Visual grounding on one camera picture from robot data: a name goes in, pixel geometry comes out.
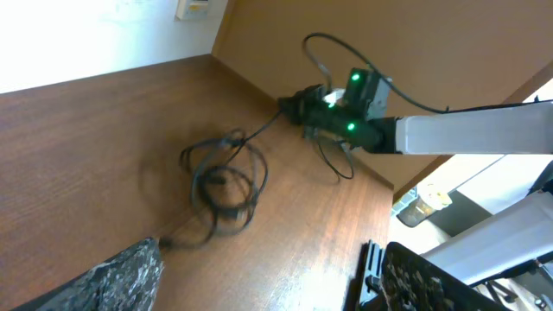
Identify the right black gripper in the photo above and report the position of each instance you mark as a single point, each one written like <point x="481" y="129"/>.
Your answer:
<point x="305" y="107"/>

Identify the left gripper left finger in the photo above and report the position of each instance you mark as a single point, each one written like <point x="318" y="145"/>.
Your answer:
<point x="128" y="281"/>

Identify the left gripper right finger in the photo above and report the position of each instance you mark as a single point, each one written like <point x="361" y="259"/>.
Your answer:
<point x="410" y="282"/>

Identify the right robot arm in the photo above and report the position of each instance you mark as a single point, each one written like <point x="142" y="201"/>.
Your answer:
<point x="356" y="114"/>

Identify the plastic cup with lid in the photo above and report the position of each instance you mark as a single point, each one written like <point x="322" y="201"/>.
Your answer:
<point x="430" y="199"/>

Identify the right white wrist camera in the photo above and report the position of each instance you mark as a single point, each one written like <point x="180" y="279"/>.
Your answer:
<point x="332" y="98"/>

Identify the white wall switch box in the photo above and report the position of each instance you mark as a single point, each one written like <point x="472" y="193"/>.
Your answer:
<point x="192" y="9"/>

